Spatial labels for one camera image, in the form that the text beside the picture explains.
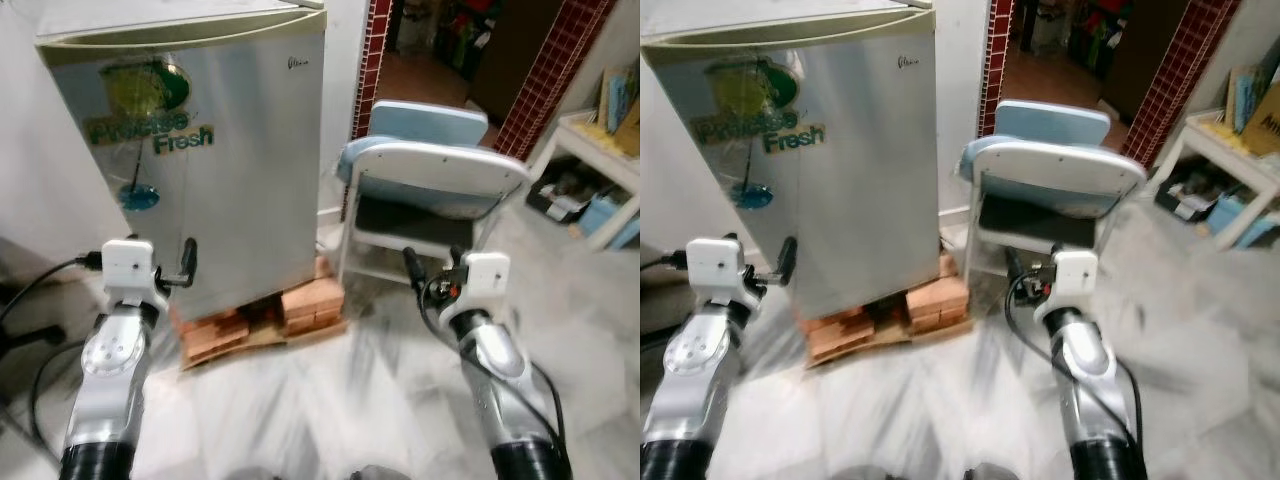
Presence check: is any orange brick fridge base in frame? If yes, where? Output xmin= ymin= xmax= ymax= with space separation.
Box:
xmin=795 ymin=252 xmax=973 ymax=369
xmin=168 ymin=255 xmax=349 ymax=372

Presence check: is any red tiled pillar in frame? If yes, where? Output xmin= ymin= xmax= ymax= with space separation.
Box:
xmin=349 ymin=0 xmax=393 ymax=141
xmin=494 ymin=0 xmax=618 ymax=161
xmin=1120 ymin=0 xmax=1243 ymax=166
xmin=977 ymin=0 xmax=1017 ymax=139

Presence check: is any light blue box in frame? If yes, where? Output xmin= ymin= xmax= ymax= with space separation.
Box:
xmin=1204 ymin=190 xmax=1280 ymax=247
xmin=577 ymin=194 xmax=641 ymax=249

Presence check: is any green Fresh sticker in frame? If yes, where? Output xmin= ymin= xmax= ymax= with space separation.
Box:
xmin=85 ymin=60 xmax=217 ymax=157
xmin=699 ymin=58 xmax=830 ymax=157

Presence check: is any black box with papers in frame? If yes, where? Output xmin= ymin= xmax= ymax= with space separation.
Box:
xmin=1154 ymin=160 xmax=1227 ymax=222
xmin=526 ymin=164 xmax=602 ymax=224

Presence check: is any light blue folding chair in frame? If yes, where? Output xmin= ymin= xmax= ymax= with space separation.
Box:
xmin=335 ymin=100 xmax=532 ymax=291
xmin=958 ymin=99 xmax=1148 ymax=286

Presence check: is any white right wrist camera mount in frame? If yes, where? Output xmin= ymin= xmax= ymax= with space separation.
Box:
xmin=453 ymin=251 xmax=512 ymax=322
xmin=1043 ymin=249 xmax=1100 ymax=322

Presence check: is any white low shelf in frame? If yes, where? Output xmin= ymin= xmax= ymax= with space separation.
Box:
xmin=1149 ymin=108 xmax=1280 ymax=252
xmin=524 ymin=108 xmax=641 ymax=252

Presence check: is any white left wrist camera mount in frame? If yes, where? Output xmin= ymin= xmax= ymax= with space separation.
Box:
xmin=102 ymin=237 xmax=162 ymax=303
xmin=687 ymin=236 xmax=747 ymax=303

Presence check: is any dark wooden cabinet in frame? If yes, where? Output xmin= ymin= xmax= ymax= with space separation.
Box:
xmin=1099 ymin=0 xmax=1197 ymax=127
xmin=467 ymin=0 xmax=567 ymax=127

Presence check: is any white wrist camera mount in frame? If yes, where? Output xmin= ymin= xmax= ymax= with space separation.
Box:
xmin=102 ymin=237 xmax=162 ymax=303
xmin=1043 ymin=249 xmax=1100 ymax=322
xmin=687 ymin=236 xmax=747 ymax=303
xmin=453 ymin=251 xmax=512 ymax=322

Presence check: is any blue book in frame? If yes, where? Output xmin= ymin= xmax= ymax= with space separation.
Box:
xmin=1227 ymin=63 xmax=1267 ymax=137
xmin=598 ymin=66 xmax=638 ymax=137

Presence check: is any brown cardboard box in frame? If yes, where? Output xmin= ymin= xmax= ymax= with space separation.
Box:
xmin=1240 ymin=84 xmax=1280 ymax=157
xmin=609 ymin=95 xmax=641 ymax=157

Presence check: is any silver mini fridge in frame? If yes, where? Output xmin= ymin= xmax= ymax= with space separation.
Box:
xmin=640 ymin=0 xmax=942 ymax=323
xmin=35 ymin=0 xmax=329 ymax=323

